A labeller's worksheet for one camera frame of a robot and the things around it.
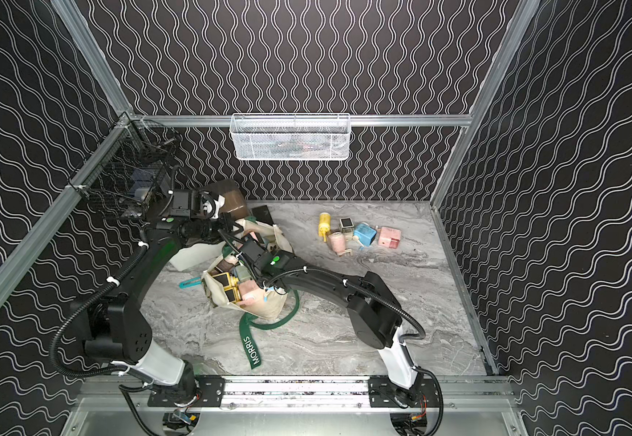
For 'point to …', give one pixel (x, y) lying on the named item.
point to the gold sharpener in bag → (231, 286)
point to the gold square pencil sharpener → (346, 226)
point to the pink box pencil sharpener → (389, 237)
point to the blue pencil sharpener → (365, 232)
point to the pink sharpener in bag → (251, 292)
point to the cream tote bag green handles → (276, 305)
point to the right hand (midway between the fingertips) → (267, 262)
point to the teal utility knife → (190, 282)
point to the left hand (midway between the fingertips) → (241, 222)
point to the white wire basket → (295, 136)
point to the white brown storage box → (233, 203)
